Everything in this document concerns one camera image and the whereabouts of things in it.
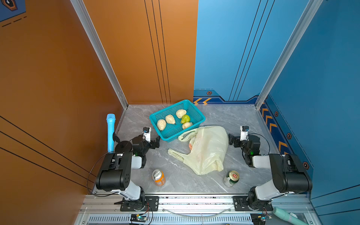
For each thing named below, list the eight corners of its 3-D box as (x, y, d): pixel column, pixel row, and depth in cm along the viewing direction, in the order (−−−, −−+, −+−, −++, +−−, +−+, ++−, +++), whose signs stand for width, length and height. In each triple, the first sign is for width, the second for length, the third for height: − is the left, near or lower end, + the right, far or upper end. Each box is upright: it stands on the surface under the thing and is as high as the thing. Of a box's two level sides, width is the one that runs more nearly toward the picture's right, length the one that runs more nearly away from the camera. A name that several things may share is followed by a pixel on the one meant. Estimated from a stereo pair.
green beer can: (224, 187, 81) (229, 181, 72) (222, 176, 84) (226, 169, 76) (235, 187, 81) (241, 181, 72) (232, 176, 84) (238, 169, 76)
